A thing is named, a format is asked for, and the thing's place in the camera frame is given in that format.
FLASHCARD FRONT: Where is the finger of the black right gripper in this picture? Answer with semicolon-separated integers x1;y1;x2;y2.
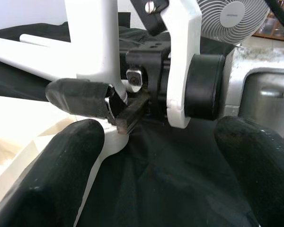
45;78;150;136

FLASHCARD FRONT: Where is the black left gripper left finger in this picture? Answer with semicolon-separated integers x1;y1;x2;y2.
0;118;105;227

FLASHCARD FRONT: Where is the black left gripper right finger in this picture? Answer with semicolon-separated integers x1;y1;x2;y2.
213;115;284;227

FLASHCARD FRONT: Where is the white plastic table top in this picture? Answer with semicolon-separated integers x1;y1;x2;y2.
0;94;130;227

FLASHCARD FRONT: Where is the white plastic table leg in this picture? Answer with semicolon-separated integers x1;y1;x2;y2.
19;34;73;48
64;0;129;105
0;37;80;82

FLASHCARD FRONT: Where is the white standing fan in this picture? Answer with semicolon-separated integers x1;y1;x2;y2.
195;0;271;46

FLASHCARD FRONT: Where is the black cloth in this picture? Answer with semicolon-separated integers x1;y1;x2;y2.
0;11;260;227

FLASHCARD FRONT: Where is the wooden shelf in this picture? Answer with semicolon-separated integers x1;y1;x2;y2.
252;10;284;43

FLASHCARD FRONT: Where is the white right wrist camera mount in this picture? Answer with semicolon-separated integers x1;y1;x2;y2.
130;0;203;130

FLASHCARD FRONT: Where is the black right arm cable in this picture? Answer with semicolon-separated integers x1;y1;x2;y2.
265;0;284;36

